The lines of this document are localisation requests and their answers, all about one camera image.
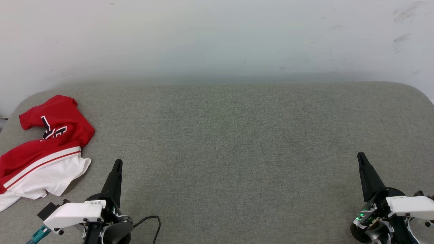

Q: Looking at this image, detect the left gripper white camera mount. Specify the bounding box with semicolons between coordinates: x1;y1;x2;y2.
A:
43;200;107;234

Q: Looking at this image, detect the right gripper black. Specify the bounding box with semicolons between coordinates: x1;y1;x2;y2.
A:
350;151;407;244

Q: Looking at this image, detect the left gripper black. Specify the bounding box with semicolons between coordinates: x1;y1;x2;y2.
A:
83;159;133;244

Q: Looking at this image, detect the red and white jersey shirt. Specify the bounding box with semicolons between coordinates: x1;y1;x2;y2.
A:
0;95;96;212

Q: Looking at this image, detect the thick black cable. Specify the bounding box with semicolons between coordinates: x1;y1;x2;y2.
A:
132;215;161;244

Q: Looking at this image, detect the teal cable connector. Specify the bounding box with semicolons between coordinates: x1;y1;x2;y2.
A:
26;225;52;244

